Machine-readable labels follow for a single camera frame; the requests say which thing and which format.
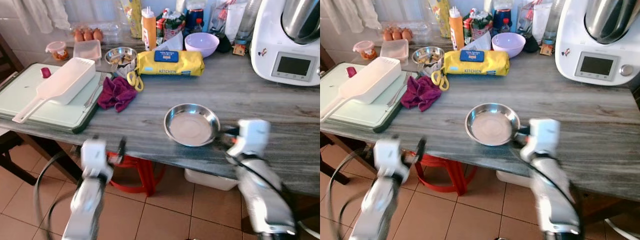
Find round steel plate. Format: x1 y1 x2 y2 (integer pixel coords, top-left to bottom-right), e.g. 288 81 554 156
163 103 221 148
465 103 521 147

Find red plastic stool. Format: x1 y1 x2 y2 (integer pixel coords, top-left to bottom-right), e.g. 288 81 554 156
106 151 166 197
407 151 478 197

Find white plastic box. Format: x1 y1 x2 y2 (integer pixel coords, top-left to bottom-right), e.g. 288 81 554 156
184 168 240 192
496 170 534 190

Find purple cloth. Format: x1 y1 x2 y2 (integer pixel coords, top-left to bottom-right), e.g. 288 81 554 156
97 76 138 113
400 75 442 112

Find steel fork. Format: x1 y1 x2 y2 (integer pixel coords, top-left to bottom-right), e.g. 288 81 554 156
387 70 414 107
83 70 108 109

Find yellow kitchen wipes pack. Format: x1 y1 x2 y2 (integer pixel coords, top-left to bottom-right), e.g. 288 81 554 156
136 49 206 77
443 49 511 77

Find small black object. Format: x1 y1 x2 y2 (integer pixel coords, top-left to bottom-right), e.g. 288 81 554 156
216 34 232 54
522 34 540 53

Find small steel bowl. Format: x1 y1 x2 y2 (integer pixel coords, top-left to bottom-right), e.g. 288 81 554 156
104 47 138 76
412 46 446 76

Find lilac plastic bowl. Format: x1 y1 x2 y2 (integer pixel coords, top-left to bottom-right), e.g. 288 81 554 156
184 32 220 58
491 32 527 58

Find white paper tissue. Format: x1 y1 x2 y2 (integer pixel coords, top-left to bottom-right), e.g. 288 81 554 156
155 36 184 52
462 35 492 52

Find dark wooden table leg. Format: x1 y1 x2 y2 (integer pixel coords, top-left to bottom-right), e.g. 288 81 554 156
580 192 640 226
280 192 321 236

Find clear plastic food container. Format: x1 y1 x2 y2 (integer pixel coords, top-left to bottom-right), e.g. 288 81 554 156
73 40 103 62
380 39 410 62

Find white kitchen cooking machine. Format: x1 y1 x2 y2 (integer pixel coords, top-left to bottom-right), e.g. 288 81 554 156
250 0 321 87
555 0 640 87

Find pale green cutting board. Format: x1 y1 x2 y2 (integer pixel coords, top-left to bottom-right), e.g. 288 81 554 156
0 62 103 134
320 62 408 133

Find clear glass bottle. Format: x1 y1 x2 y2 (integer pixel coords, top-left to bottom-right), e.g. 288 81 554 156
542 0 568 46
235 0 263 46

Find dark green snack bag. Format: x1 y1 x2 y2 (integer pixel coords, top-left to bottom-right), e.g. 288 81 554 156
463 8 494 46
156 9 187 47

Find clear plastic bag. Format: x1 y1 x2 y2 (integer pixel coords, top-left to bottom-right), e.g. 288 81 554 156
210 0 248 43
517 0 553 43

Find pink lidded jar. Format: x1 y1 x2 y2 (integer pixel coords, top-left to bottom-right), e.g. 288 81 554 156
45 41 69 62
352 40 377 61

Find orange squeeze sauce bottle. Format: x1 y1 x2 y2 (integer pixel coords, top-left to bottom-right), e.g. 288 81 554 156
448 6 465 51
141 6 157 52

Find dark blue labelled jar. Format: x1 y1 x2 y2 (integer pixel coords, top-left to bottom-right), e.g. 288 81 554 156
492 0 513 35
185 0 207 36

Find yellow food bag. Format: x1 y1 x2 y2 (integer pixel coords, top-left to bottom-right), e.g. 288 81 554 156
427 0 451 38
120 0 143 40

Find white curtain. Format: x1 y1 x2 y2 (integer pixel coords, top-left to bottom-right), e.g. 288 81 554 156
10 0 71 35
320 0 376 35

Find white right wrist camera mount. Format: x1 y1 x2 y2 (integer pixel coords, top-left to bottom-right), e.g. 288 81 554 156
227 119 271 158
520 118 561 158

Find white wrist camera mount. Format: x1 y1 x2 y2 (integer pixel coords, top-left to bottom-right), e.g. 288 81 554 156
520 118 561 158
374 140 404 176
81 139 108 174
227 119 271 158

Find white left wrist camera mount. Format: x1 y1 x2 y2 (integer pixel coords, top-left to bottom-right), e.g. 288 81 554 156
81 139 108 174
374 140 404 176

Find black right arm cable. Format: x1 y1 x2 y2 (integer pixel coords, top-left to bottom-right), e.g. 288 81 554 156
227 156 287 203
520 156 584 211

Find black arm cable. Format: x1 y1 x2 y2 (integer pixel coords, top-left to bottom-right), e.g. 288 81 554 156
33 150 83 240
227 156 287 203
520 156 584 211
327 150 376 240

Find yellow handled scissors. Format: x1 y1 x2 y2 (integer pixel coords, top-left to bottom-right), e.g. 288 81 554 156
431 70 450 92
126 70 145 93

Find white plastic handled colander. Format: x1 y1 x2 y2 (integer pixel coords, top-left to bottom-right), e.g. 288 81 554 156
12 57 97 124
320 56 402 121

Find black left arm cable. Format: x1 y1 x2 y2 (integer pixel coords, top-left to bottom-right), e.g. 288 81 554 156
327 150 376 240
33 150 83 240

